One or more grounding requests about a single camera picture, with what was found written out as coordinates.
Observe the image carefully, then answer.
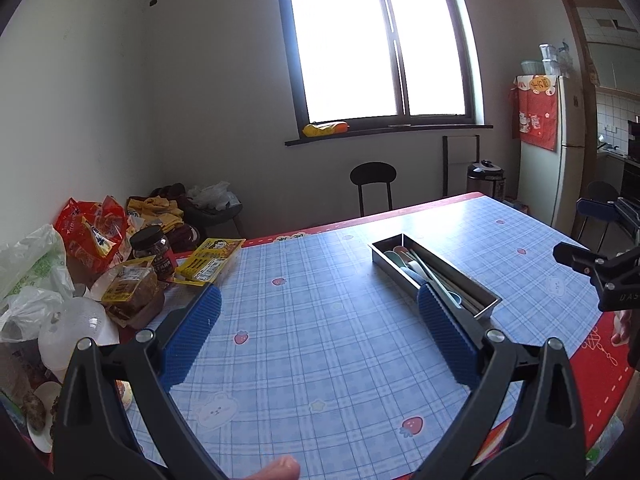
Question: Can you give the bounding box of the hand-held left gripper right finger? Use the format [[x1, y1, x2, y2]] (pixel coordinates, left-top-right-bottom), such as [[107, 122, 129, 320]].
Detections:
[[415, 282, 587, 480]]

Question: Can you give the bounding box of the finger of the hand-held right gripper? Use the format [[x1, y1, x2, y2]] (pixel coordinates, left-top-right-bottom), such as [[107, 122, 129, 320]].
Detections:
[[552, 241, 614, 281]]

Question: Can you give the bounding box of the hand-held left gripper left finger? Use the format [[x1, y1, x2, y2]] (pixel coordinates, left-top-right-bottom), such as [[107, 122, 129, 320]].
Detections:
[[52, 284, 223, 480]]

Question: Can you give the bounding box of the metal utensil tray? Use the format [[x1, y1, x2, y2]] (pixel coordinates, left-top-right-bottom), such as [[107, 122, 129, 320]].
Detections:
[[368, 232, 502, 321]]

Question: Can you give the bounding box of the blue plastic spoon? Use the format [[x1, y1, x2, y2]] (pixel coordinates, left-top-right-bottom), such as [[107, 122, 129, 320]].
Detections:
[[409, 251, 463, 307]]

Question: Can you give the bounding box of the person's right hand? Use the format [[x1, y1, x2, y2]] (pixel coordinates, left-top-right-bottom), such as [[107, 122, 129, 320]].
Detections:
[[611, 309, 635, 347]]

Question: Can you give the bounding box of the person's left hand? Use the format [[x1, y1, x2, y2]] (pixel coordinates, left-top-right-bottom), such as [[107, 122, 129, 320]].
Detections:
[[247, 455, 302, 480]]

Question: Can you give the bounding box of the blue seat chair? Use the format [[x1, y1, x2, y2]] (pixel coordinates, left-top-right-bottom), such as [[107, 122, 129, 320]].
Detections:
[[574, 180, 623, 243]]

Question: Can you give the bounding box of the brown food package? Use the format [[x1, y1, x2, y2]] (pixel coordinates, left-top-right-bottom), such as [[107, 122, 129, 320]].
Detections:
[[90, 255, 166, 331]]

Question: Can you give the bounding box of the yellow flat food package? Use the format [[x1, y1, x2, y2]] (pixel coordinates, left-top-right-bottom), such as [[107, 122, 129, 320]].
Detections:
[[175, 237, 246, 287]]

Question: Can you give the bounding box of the white fridge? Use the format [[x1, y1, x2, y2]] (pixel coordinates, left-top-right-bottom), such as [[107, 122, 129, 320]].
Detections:
[[515, 75, 588, 233]]

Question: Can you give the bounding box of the dark food jar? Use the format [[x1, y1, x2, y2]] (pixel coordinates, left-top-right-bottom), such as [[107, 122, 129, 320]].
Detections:
[[129, 225, 177, 281]]

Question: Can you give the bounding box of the dark red cloth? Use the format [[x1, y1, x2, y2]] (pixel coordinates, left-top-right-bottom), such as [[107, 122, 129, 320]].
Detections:
[[150, 184, 201, 253]]

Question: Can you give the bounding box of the black pressure cooker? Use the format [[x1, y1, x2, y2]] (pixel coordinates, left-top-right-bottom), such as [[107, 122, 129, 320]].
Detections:
[[466, 159, 507, 201]]

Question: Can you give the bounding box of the blue plaid table mat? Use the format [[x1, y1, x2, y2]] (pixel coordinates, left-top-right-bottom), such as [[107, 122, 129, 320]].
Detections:
[[125, 195, 606, 480]]

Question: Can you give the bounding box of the dark stool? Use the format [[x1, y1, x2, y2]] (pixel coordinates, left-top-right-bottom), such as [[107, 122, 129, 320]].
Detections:
[[187, 195, 246, 238]]

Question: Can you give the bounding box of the yellow cloth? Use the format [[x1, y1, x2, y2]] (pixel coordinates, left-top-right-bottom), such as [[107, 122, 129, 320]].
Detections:
[[125, 195, 186, 233]]

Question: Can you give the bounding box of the crumpled white plastic bag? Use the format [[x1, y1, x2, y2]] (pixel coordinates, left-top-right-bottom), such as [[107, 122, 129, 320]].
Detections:
[[187, 181, 236, 209]]

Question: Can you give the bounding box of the red snack bag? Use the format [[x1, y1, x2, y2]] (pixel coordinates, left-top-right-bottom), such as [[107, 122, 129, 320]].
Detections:
[[54, 196, 128, 273]]

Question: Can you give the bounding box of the red hanging cloth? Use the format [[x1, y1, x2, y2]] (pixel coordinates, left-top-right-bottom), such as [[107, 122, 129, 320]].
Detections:
[[511, 75, 558, 152]]

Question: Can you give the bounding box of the green print plastic bag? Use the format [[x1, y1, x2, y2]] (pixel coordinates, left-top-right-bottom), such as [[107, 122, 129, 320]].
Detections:
[[0, 224, 76, 301]]

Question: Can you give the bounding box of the black round back chair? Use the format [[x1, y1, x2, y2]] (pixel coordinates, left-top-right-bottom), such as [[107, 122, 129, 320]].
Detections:
[[349, 161, 398, 218]]

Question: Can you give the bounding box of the white plate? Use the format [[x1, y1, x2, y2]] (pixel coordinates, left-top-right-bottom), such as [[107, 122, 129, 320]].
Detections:
[[25, 381, 63, 453]]

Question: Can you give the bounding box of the dark window sill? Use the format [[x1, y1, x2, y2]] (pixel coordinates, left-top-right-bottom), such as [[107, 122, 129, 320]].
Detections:
[[285, 124, 494, 147]]

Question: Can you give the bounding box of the yellow packet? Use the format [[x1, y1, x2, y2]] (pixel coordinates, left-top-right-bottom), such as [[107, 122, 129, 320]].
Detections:
[[302, 121, 350, 138]]

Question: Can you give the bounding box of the dark framed window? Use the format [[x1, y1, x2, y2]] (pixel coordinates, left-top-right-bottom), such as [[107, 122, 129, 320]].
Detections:
[[274, 0, 487, 133]]

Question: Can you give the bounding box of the dark folding frame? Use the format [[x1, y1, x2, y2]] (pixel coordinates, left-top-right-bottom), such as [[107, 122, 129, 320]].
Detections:
[[442, 135, 481, 198]]

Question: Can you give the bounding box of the wooden door frame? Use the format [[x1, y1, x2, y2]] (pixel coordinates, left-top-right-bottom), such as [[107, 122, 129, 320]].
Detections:
[[557, 0, 627, 87]]

